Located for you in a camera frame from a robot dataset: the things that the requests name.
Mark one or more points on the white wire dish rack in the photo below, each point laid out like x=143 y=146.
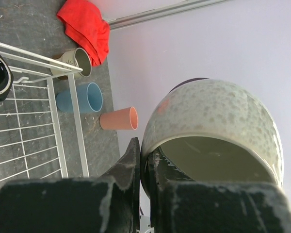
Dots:
x=37 y=140

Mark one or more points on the pink plastic cup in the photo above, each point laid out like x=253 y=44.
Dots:
x=123 y=119

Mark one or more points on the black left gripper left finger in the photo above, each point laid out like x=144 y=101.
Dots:
x=106 y=204

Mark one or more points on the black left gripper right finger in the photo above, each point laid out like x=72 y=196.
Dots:
x=182 y=205

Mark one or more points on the cream ceramic mug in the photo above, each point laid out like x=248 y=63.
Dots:
x=220 y=110

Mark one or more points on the red cloth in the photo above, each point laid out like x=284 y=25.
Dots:
x=84 y=24

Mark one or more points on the blue plastic cup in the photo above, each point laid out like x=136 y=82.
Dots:
x=89 y=96

